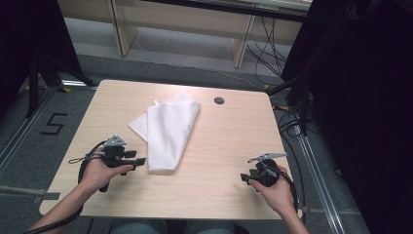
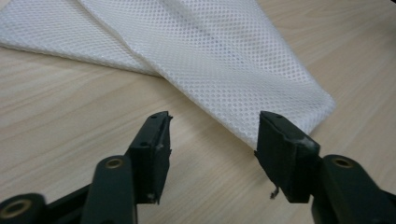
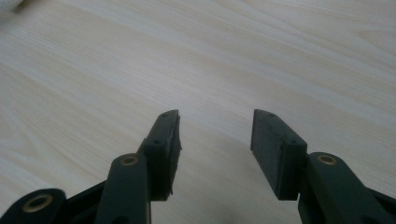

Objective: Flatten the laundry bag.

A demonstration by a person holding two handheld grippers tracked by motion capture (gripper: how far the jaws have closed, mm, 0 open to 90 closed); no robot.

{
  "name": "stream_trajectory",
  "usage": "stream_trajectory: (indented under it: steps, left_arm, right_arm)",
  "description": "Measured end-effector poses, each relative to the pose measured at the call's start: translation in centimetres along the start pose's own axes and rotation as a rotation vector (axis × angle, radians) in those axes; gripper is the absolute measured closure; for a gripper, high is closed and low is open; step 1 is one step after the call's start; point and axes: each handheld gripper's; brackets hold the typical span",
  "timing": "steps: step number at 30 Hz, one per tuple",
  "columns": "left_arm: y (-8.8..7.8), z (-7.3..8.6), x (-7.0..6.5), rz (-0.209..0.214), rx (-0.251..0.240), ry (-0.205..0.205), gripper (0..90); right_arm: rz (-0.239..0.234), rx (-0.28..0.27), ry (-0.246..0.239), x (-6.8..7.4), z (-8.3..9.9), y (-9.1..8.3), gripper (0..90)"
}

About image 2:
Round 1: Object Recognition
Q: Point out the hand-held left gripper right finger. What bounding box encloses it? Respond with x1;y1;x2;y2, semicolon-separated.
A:
253;110;322;204

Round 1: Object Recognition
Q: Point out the white mesh laundry bag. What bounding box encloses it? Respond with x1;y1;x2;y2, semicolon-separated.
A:
0;0;337;151

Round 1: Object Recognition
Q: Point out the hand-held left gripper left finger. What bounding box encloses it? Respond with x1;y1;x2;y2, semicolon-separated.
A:
125;110;174;205

